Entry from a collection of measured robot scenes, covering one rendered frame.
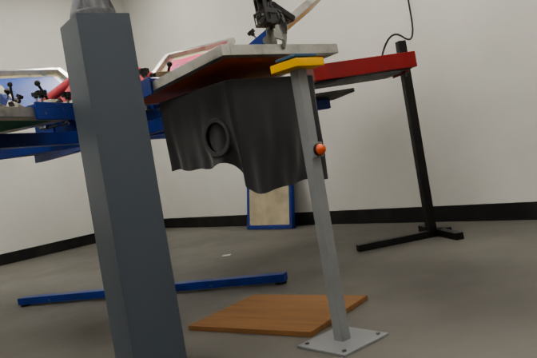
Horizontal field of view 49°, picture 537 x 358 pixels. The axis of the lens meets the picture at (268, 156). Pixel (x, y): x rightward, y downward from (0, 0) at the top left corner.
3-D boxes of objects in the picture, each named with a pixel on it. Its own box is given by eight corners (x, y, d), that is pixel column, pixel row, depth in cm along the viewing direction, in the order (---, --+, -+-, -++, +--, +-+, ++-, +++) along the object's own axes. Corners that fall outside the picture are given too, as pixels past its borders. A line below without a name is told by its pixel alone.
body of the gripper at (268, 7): (255, 29, 221) (248, -2, 221) (272, 30, 226) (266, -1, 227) (268, 23, 215) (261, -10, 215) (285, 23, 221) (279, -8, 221)
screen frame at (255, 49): (339, 52, 239) (336, 43, 240) (222, 55, 202) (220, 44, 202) (226, 98, 299) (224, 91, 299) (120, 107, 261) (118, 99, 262)
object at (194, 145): (257, 175, 220) (240, 79, 220) (239, 179, 214) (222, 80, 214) (189, 184, 255) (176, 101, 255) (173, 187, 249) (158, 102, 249)
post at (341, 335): (388, 335, 199) (342, 51, 199) (345, 357, 185) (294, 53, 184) (340, 327, 216) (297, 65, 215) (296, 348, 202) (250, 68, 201)
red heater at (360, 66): (387, 81, 385) (384, 62, 385) (418, 69, 340) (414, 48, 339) (296, 94, 374) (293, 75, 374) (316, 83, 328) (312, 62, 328)
